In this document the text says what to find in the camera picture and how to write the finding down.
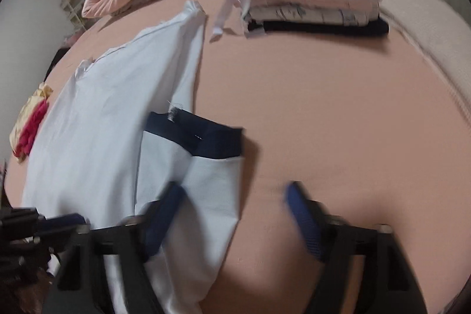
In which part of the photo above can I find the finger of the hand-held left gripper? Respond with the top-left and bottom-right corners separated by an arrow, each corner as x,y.
35,213 -> 88,230
33,226 -> 79,242

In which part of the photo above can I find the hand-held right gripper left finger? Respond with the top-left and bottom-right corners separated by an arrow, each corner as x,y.
44,182 -> 186,314

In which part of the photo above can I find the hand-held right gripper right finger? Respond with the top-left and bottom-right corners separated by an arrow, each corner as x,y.
285,182 -> 427,314

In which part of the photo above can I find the light blue garment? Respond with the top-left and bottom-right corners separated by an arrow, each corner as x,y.
20,0 -> 245,314

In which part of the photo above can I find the person's left forearm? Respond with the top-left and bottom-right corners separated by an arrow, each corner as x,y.
0,264 -> 52,314

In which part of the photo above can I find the magenta garment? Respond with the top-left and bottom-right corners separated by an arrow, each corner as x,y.
13,99 -> 50,157

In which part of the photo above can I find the bed with pink sheet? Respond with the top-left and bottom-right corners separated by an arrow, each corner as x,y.
7,0 -> 471,314

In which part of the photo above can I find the pale yellow garment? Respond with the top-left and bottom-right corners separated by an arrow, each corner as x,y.
9,82 -> 54,162

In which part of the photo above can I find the black folded garment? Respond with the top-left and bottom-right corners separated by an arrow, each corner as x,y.
246,18 -> 390,39

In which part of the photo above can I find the printed white folded garment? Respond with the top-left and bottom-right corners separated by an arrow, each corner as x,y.
243,3 -> 380,28

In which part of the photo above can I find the white shelf rack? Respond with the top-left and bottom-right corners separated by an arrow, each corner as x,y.
59,0 -> 89,33

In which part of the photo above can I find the pale pink textured blanket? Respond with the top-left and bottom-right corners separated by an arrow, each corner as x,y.
353,0 -> 471,123

